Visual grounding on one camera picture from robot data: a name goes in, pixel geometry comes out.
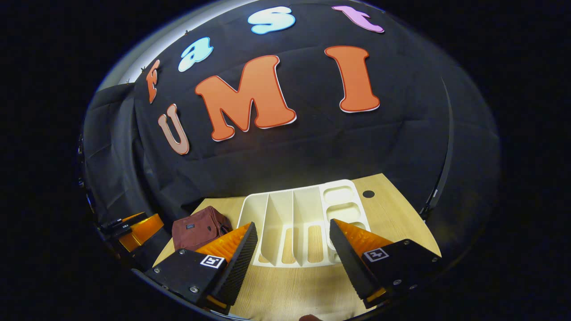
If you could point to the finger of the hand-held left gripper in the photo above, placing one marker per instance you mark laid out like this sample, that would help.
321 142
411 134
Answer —
145 229

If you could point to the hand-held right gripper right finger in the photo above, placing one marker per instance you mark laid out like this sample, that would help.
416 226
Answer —
350 261

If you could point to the maroon schoolbag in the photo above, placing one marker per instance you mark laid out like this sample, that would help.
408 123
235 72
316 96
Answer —
198 229

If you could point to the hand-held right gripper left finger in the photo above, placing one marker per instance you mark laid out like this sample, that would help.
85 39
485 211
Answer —
236 263

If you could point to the white bookshelf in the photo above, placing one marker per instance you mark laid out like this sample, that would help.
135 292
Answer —
285 214

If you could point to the row of black cloth clips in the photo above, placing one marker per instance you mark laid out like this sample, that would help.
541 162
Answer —
186 31

